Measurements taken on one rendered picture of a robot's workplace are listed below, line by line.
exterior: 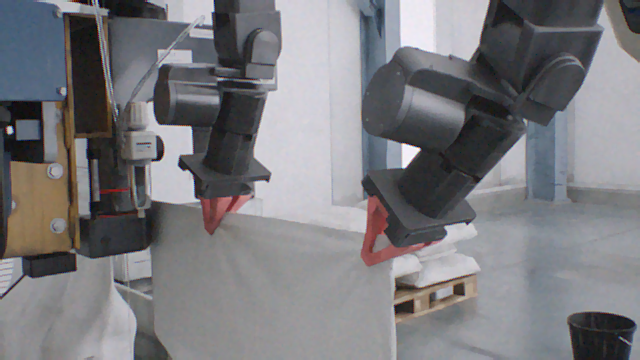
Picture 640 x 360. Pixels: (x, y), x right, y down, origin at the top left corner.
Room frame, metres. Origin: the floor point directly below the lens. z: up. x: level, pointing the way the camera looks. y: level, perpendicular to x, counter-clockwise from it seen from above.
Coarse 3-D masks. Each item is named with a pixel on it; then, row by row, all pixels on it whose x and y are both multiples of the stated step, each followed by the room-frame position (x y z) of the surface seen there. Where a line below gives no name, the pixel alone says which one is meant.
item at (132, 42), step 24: (120, 24) 0.91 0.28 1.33; (144, 24) 0.94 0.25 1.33; (168, 24) 0.96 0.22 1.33; (120, 48) 0.91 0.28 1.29; (144, 48) 0.94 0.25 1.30; (192, 48) 0.99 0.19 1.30; (120, 72) 0.91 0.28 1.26; (144, 72) 0.93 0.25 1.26; (120, 96) 0.91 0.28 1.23; (144, 96) 0.93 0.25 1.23; (96, 144) 0.94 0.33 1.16; (192, 144) 1.06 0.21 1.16; (120, 192) 0.91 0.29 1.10
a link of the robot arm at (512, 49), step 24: (504, 0) 0.49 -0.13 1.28; (528, 0) 0.46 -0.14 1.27; (552, 0) 0.45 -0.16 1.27; (576, 0) 0.45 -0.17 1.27; (600, 0) 0.46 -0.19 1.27; (504, 24) 0.50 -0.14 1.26; (528, 24) 0.46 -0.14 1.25; (552, 24) 0.46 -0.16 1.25; (576, 24) 0.46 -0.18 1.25; (480, 48) 0.53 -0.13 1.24; (504, 48) 0.49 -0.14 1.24; (528, 48) 0.46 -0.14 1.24; (552, 48) 0.47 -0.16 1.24; (576, 48) 0.47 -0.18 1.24; (504, 72) 0.50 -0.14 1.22; (528, 72) 0.47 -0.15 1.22
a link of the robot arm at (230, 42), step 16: (224, 0) 0.74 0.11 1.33; (240, 0) 0.73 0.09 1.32; (256, 0) 0.74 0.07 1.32; (272, 0) 0.75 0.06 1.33; (224, 16) 0.78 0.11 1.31; (240, 16) 0.73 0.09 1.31; (256, 16) 0.74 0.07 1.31; (272, 16) 0.75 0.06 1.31; (224, 32) 0.76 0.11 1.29; (240, 32) 0.73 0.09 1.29; (224, 48) 0.77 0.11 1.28; (240, 48) 0.74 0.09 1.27; (240, 64) 0.76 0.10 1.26
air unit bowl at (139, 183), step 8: (128, 168) 0.87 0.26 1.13; (136, 168) 0.87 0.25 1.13; (144, 168) 0.87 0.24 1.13; (128, 176) 0.88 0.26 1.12; (136, 176) 0.87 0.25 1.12; (144, 176) 0.87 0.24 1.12; (128, 184) 0.88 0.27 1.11; (136, 184) 0.87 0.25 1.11; (144, 184) 0.87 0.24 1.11; (136, 192) 0.87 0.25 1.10; (144, 192) 0.87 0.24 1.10; (136, 200) 0.87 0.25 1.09; (144, 200) 0.87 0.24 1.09; (136, 208) 0.87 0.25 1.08; (144, 208) 0.88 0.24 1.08
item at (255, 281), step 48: (192, 240) 0.88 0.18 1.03; (240, 240) 0.79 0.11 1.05; (288, 240) 0.72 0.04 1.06; (336, 240) 0.66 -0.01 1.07; (384, 240) 0.61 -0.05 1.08; (192, 288) 0.88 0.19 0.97; (240, 288) 0.79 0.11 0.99; (288, 288) 0.72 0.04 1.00; (336, 288) 0.66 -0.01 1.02; (384, 288) 0.61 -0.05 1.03; (192, 336) 0.89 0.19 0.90; (240, 336) 0.80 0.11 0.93; (288, 336) 0.72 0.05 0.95; (336, 336) 0.66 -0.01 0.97; (384, 336) 0.61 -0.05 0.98
